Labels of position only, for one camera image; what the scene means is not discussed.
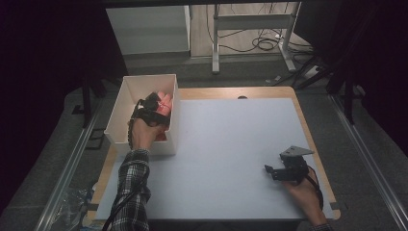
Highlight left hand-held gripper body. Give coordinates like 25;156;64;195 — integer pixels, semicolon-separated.
131;91;162;127

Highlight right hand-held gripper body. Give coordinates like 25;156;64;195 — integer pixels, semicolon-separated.
271;145;316;185

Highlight pink glove with red print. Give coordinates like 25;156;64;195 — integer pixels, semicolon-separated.
156;91;174;117

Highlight white box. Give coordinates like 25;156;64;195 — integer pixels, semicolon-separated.
104;73;180;157

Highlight person's left hand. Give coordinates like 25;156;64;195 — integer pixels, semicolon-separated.
129;118;168;151

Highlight person's right hand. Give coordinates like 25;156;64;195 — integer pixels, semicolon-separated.
283;167;325;227

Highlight light blue table mat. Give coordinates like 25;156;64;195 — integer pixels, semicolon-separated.
95;97;335;221

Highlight black metal stand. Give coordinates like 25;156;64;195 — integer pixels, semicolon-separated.
71;71;109;129
326;56;367;125

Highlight white cabinet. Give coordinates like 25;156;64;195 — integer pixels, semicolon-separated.
106;4;191;56

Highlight white power strip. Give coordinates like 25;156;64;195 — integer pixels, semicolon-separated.
303;64;319;80

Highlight clear plastic bag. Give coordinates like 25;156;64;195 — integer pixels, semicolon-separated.
57;187;98;231

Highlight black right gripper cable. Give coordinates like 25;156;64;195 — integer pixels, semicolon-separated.
306;165;325;210

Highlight aluminium rail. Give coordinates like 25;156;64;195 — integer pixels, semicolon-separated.
33;97;105;231
329;93;408;231

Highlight black floor cables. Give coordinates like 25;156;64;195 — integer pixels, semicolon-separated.
205;2;315;55

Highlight white metal desk frame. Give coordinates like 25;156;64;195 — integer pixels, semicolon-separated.
211;1;303;75

